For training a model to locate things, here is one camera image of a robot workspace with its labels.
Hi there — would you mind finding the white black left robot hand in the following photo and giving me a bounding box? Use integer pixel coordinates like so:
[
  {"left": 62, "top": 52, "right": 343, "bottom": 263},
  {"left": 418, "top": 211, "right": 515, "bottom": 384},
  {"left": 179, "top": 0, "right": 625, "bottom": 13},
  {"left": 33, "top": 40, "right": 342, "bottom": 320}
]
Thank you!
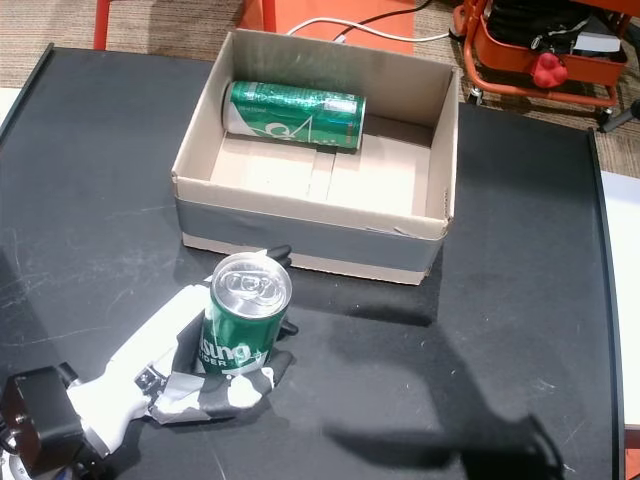
[{"left": 67, "top": 244, "right": 300, "bottom": 455}]

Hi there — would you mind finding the green aluminium drink can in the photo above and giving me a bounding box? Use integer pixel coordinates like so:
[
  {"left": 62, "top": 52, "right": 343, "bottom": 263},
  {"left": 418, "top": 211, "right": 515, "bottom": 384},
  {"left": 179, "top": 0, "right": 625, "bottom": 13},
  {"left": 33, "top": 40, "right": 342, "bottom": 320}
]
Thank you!
[
  {"left": 197, "top": 252, "right": 293, "bottom": 376},
  {"left": 221, "top": 80, "right": 368, "bottom": 150}
]

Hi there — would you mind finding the open cardboard box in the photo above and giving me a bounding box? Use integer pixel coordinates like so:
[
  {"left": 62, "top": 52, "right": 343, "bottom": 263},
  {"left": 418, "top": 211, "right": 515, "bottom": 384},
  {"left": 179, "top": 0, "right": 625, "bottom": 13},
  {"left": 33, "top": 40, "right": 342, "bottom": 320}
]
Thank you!
[{"left": 170, "top": 28, "right": 461, "bottom": 286}]

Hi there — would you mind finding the white grey flat box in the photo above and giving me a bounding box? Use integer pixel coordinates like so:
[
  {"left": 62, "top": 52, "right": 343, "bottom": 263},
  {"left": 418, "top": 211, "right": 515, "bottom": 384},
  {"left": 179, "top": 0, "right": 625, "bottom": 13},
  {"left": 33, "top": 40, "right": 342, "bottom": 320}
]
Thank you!
[{"left": 572, "top": 32, "right": 622, "bottom": 54}]

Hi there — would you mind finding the red metal leg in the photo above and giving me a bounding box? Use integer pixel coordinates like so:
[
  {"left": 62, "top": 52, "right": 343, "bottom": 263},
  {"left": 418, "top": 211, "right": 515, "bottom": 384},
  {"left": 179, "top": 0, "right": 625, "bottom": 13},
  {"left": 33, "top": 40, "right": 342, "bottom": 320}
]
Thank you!
[{"left": 93, "top": 0, "right": 111, "bottom": 50}]

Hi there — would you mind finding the orange metal stand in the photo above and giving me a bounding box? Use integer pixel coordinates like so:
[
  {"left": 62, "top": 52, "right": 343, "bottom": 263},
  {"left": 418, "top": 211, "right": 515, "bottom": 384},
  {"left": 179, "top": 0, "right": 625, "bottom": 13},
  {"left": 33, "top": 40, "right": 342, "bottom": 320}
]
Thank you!
[{"left": 237, "top": 0, "right": 417, "bottom": 56}]

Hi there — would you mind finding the orange metal cart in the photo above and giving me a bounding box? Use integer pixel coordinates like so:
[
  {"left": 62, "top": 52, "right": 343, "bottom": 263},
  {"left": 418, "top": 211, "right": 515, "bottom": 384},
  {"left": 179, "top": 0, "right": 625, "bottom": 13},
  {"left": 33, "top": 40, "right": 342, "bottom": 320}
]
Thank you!
[{"left": 452, "top": 0, "right": 632, "bottom": 119}]

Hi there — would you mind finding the red rubber toy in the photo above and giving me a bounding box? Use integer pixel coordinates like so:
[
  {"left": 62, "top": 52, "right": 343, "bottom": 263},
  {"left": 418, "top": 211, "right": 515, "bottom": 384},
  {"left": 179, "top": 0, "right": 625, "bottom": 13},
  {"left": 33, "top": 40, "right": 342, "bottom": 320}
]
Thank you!
[{"left": 532, "top": 52, "right": 569, "bottom": 89}]

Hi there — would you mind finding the black chair caster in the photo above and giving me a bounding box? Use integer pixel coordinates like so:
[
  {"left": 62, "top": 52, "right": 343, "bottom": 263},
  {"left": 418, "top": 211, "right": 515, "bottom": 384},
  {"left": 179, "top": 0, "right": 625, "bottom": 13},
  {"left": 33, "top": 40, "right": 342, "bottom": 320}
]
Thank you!
[{"left": 597, "top": 99, "right": 640, "bottom": 134}]

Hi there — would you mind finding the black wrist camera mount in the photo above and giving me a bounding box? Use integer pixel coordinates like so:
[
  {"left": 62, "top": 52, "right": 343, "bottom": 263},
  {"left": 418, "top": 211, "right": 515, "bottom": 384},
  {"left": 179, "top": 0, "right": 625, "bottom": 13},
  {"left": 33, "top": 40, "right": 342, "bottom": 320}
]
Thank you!
[{"left": 0, "top": 364, "right": 84, "bottom": 479}]

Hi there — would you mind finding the white cable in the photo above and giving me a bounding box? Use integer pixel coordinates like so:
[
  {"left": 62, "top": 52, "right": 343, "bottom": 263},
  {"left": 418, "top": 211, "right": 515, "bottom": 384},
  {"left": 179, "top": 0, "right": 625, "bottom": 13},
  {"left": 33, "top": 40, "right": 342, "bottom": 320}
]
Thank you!
[{"left": 285, "top": 17, "right": 451, "bottom": 44}]

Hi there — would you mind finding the black floor cable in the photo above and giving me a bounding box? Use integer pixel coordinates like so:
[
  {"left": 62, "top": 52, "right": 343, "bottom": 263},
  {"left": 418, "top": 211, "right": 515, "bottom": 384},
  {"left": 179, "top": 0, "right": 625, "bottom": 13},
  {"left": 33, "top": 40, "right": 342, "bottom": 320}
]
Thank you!
[{"left": 357, "top": 0, "right": 432, "bottom": 24}]

